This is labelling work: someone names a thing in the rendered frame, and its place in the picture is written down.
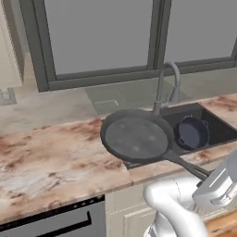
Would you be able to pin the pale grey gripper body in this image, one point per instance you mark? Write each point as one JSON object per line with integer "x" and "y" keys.
{"x": 216, "y": 188}

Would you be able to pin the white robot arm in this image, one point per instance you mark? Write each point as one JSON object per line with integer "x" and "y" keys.
{"x": 172, "y": 200}

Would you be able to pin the dark blue pot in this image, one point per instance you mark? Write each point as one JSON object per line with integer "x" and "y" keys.
{"x": 193, "y": 134}

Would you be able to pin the black sink basin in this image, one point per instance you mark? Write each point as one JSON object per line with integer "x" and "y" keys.
{"x": 220, "y": 126}

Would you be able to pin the dark grey frying pan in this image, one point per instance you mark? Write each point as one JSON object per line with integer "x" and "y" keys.
{"x": 135, "y": 139}

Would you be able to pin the white base cupboard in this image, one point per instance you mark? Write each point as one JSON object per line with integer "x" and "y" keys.
{"x": 129, "y": 200}

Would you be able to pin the grey curved tap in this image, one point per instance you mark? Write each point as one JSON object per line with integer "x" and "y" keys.
{"x": 159, "y": 89}

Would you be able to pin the grey dishwasher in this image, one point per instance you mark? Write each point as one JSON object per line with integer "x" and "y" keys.
{"x": 37, "y": 222}

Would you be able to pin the grey window frame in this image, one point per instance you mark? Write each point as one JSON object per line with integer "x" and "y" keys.
{"x": 43, "y": 61}

